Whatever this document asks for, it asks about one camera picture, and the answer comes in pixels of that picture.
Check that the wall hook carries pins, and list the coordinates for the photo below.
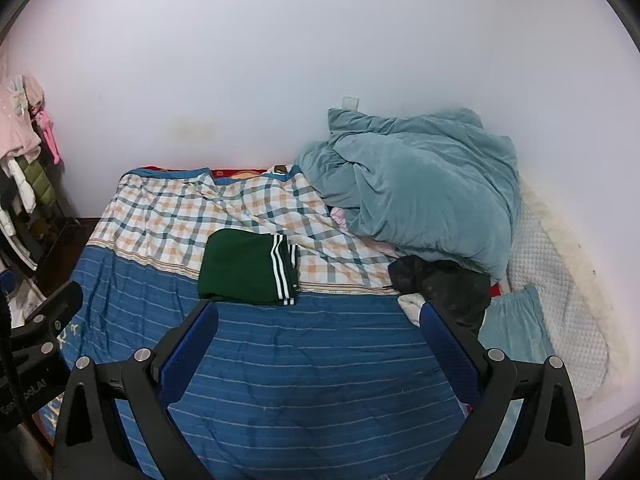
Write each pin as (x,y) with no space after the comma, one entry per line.
(350,101)

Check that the dark wooden table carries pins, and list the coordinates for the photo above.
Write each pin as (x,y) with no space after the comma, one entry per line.
(60,245)

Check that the white mattress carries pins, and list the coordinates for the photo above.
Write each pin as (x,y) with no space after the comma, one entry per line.
(600,415)

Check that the olive puffer jacket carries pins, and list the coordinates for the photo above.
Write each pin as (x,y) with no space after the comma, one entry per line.
(40,180)

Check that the teal pillowcase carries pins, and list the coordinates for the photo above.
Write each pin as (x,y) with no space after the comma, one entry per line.
(515,325)

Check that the white cloth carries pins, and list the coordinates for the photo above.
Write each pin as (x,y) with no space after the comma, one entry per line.
(411,305)

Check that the red cloth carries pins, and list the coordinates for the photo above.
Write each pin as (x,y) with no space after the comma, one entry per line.
(235,174)

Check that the white quilted mattress pad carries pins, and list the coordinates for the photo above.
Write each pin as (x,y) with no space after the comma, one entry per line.
(565,310)

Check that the pink hanging garment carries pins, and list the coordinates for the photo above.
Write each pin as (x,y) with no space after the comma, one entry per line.
(12,125)

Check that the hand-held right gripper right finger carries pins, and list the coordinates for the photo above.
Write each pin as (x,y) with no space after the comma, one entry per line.
(450,355)

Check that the teal duvet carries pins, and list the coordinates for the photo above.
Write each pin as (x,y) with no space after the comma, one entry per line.
(425,185)

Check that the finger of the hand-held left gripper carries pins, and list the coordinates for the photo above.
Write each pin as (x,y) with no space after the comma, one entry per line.
(55,310)

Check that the blue striped and plaid bedsheet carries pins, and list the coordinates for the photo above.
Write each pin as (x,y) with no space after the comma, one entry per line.
(310,360)

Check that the white hanging garment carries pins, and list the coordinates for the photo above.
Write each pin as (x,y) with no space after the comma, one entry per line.
(22,187)

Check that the black garment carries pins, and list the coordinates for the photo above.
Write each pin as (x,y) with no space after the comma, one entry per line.
(450,285)

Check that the light pink garment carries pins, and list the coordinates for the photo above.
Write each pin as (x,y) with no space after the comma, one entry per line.
(340,217)

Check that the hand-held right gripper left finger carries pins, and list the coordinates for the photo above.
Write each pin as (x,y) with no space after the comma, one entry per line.
(187,355)

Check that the green garment with white stripes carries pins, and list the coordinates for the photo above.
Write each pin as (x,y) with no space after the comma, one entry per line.
(235,265)

